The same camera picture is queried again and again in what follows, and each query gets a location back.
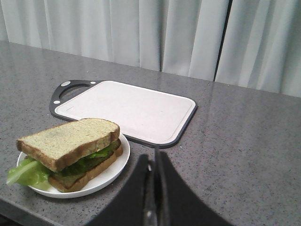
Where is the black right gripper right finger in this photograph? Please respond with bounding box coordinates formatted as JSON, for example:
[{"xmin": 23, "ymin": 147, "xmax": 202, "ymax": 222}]
[{"xmin": 155, "ymin": 146, "xmax": 231, "ymax": 226}]

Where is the white curtain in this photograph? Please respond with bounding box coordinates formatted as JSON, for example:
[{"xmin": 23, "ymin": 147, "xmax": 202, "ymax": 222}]
[{"xmin": 0, "ymin": 0, "xmax": 301, "ymax": 97}]

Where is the white cutting board black rim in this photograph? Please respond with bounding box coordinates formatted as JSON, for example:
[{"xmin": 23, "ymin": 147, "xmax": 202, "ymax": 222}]
[{"xmin": 49, "ymin": 80, "xmax": 198, "ymax": 148}]

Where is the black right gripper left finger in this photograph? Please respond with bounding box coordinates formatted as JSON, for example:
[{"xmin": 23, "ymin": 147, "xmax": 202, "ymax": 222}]
[{"xmin": 88, "ymin": 154, "xmax": 156, "ymax": 226}]

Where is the bread slice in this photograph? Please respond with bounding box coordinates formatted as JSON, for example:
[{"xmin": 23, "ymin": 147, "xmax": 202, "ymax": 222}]
[
  {"xmin": 16, "ymin": 118, "xmax": 120, "ymax": 172},
  {"xmin": 48, "ymin": 139, "xmax": 123, "ymax": 193}
]

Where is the green lettuce leaf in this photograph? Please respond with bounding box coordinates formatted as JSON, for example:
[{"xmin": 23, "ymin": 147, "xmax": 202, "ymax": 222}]
[{"xmin": 6, "ymin": 143, "xmax": 116, "ymax": 192}]

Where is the white round plate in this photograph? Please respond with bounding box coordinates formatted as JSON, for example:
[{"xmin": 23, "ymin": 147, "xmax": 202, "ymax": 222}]
[{"xmin": 30, "ymin": 134, "xmax": 130, "ymax": 199}]

